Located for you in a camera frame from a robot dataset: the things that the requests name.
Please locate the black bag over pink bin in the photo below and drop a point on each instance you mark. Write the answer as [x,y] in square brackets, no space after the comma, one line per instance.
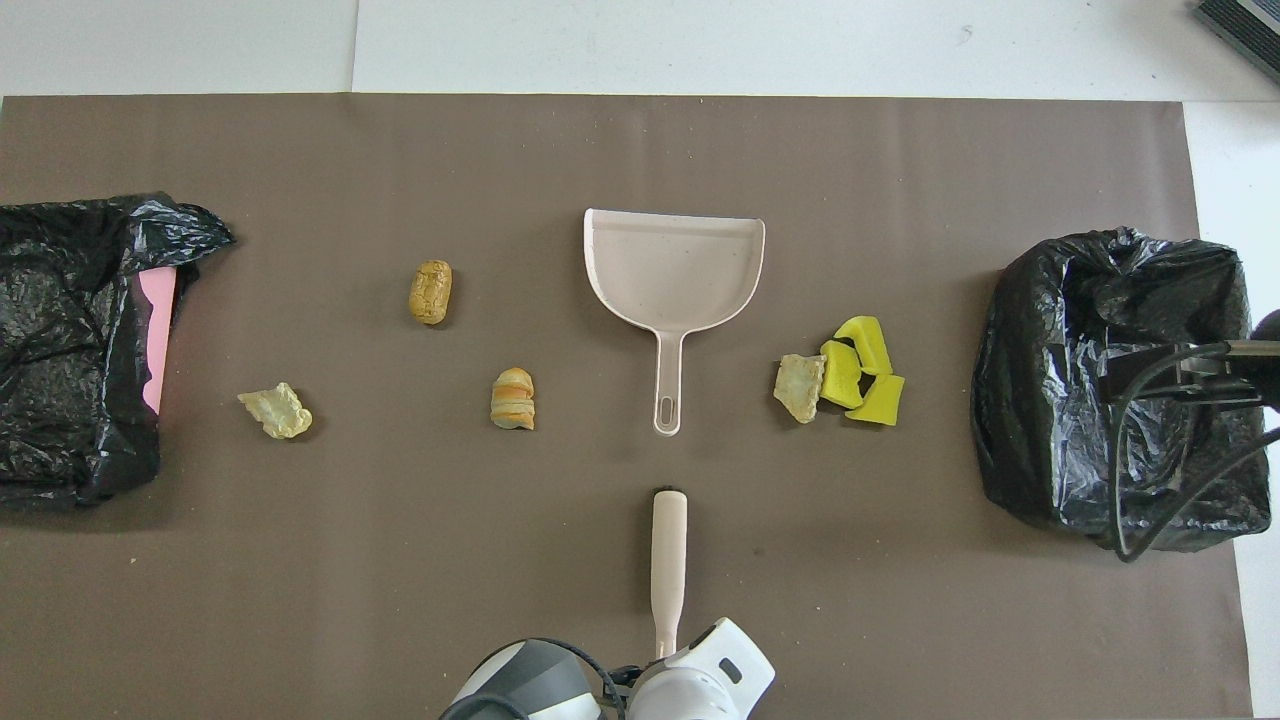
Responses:
[60,420]

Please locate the black plastic trash bag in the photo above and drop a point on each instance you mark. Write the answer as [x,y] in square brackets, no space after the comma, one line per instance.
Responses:
[1050,400]

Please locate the yellow sponge piece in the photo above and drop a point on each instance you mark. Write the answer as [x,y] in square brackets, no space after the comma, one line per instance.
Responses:
[840,375]
[865,340]
[880,403]

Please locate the pink plastic bin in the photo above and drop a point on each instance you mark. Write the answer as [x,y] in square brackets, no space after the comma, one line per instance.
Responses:
[158,330]

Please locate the pale beige toy pastry chunk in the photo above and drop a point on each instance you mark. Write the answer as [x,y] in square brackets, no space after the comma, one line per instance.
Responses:
[798,388]

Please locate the brown toy bread roll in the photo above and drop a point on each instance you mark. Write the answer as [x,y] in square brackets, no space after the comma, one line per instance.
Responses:
[430,292]

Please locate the pale crinkled toy pastry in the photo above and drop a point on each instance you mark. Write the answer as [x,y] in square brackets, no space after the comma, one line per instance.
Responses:
[277,412]

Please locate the brown paper table mat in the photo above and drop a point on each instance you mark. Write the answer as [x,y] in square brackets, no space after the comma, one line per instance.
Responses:
[500,560]

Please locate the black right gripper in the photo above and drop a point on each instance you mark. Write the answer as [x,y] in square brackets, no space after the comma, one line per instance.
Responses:
[1150,375]

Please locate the beige hand brush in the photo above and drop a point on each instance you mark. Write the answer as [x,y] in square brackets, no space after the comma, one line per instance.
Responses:
[668,560]

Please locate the beige plastic dustpan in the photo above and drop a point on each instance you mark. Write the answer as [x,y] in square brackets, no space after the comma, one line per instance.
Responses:
[675,270]

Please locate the dark ribbed device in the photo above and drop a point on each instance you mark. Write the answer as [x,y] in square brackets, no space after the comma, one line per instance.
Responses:
[1245,30]

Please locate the orange striped toy croissant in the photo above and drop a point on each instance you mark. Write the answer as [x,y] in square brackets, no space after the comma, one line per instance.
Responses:
[513,398]

